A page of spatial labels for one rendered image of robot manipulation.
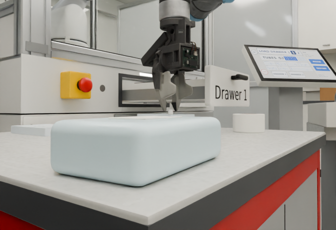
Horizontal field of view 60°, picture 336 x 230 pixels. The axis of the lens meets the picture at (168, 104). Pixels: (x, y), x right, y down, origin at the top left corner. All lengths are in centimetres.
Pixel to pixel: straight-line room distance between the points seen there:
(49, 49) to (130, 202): 69
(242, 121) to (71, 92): 44
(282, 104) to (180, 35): 124
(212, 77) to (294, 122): 116
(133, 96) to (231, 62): 188
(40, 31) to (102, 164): 65
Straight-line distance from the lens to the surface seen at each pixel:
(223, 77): 85
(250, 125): 65
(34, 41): 81
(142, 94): 93
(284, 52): 193
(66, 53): 86
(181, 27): 69
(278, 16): 269
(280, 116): 183
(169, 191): 19
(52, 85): 82
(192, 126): 25
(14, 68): 81
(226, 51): 279
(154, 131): 20
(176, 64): 66
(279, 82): 171
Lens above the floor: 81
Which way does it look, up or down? 1 degrees up
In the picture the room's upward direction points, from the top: straight up
